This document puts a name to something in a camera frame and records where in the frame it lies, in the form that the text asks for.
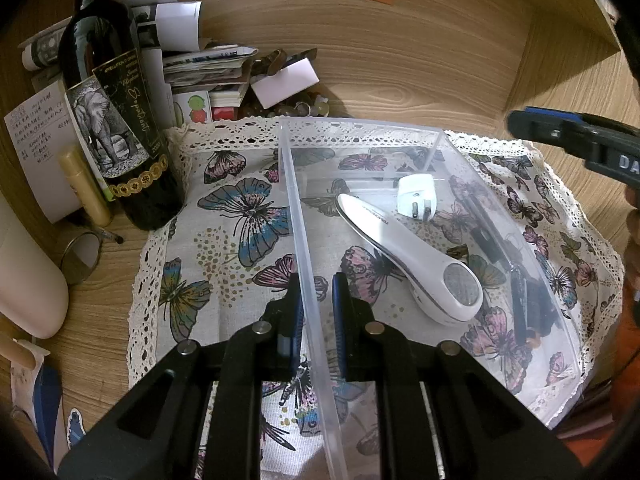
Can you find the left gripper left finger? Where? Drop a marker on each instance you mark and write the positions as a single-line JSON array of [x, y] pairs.
[[289, 324]]

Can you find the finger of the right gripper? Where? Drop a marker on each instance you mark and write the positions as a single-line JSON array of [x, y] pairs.
[[607, 147], [549, 115]]

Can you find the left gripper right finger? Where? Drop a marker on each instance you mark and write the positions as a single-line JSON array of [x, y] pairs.
[[351, 315]]

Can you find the white handheld lint shaver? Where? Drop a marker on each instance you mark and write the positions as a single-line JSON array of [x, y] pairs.
[[444, 288]]

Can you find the white plug adapter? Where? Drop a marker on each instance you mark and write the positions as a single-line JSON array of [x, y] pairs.
[[416, 197]]

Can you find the brown black small object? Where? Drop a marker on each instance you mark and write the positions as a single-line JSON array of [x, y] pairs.
[[525, 304]]

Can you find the clear plastic storage bin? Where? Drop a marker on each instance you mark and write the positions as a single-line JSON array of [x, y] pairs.
[[460, 401]]

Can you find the person's right hand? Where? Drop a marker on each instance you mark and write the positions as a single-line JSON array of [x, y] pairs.
[[632, 251]]

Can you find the butterfly print lace cloth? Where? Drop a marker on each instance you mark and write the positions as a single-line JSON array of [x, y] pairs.
[[261, 205]]

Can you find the round eyeglasses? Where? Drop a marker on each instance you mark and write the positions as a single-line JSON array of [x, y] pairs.
[[81, 255]]

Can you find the yellow lip balm tube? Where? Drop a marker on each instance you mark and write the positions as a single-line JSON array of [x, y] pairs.
[[80, 178]]

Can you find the white card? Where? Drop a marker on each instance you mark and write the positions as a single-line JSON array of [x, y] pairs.
[[292, 79]]

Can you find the stack of books and papers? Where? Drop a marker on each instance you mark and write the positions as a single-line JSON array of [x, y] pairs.
[[184, 83]]

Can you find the dark wine bottle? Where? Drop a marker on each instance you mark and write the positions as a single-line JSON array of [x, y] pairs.
[[107, 94]]

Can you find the white handwritten note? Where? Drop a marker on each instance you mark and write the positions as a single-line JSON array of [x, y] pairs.
[[40, 128]]

